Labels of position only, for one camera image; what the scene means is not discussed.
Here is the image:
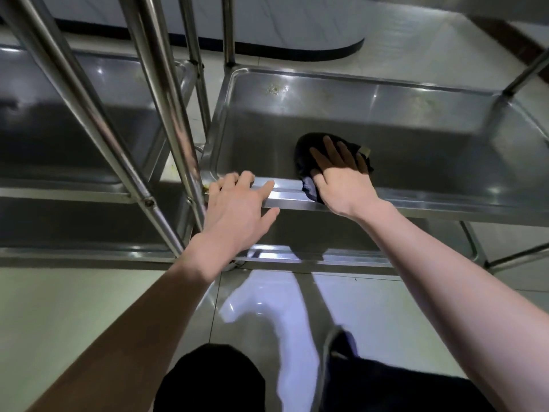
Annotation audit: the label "person's left hand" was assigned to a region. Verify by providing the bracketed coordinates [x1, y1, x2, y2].
[195, 170, 280, 271]

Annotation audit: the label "person's right hand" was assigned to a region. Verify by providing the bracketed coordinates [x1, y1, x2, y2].
[309, 136, 387, 221]

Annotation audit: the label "grey and yellow cleaning cloth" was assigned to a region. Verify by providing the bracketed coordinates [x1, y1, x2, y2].
[293, 132, 374, 204]

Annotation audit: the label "stainless steel trolley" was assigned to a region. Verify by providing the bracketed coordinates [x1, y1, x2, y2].
[0, 0, 212, 259]
[118, 0, 237, 232]

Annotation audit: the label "person's right forearm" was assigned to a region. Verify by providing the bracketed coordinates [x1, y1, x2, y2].
[356, 201, 549, 412]

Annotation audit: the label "person's left forearm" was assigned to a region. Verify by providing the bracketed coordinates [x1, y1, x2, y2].
[27, 233, 234, 412]

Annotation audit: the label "dark blue sneaker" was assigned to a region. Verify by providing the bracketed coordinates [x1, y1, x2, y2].
[321, 326, 359, 361]

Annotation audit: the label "white marble counter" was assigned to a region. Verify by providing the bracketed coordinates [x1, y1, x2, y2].
[38, 0, 374, 63]

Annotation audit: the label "black trousers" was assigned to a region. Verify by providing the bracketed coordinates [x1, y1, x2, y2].
[154, 343, 498, 412]

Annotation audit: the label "brown wall skirting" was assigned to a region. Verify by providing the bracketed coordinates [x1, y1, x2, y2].
[470, 17, 549, 82]

